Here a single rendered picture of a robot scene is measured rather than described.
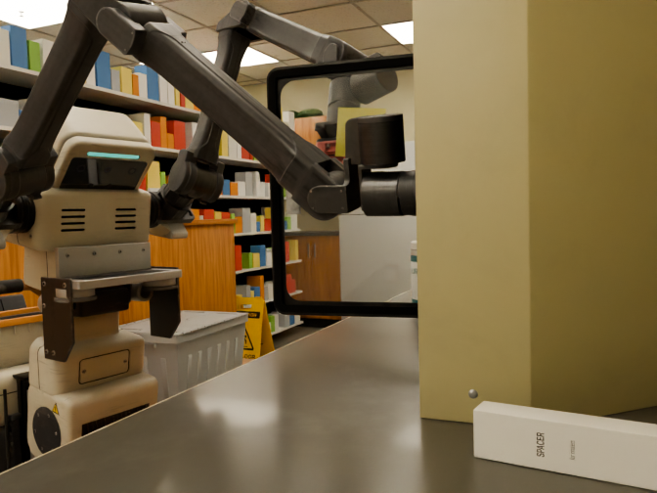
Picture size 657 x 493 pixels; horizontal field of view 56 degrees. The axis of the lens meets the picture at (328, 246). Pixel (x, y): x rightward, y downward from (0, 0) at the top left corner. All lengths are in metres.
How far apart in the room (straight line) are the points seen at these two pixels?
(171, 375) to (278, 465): 2.28
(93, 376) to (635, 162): 1.10
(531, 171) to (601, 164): 0.09
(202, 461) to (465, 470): 0.23
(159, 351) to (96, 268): 1.51
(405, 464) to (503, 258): 0.21
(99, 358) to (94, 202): 0.33
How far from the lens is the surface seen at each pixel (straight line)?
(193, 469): 0.57
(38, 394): 1.43
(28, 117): 1.12
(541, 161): 0.62
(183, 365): 2.82
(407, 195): 0.75
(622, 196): 0.69
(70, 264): 1.32
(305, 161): 0.79
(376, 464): 0.56
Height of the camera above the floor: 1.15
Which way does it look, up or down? 3 degrees down
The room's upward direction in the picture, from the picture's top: 1 degrees counter-clockwise
